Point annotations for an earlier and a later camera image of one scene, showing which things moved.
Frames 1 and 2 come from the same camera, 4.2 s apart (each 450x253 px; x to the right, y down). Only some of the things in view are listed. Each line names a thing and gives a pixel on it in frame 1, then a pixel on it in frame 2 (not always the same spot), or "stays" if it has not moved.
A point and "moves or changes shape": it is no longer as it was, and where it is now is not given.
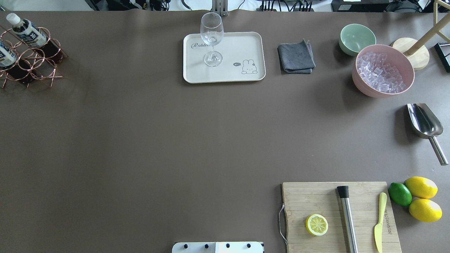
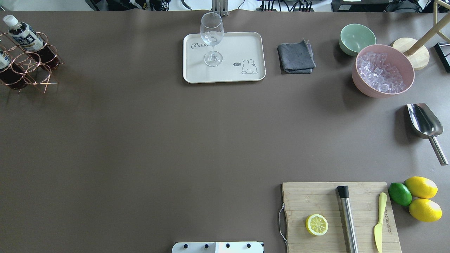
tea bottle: (8, 56) to (11, 74)
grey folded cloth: (296, 58) stays
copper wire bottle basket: (39, 62) moves or changes shape
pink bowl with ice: (383, 70) stays
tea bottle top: (29, 32) moves or changes shape
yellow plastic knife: (378, 229) stays
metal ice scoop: (426, 124) stays
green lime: (400, 194) stays
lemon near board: (422, 187) stays
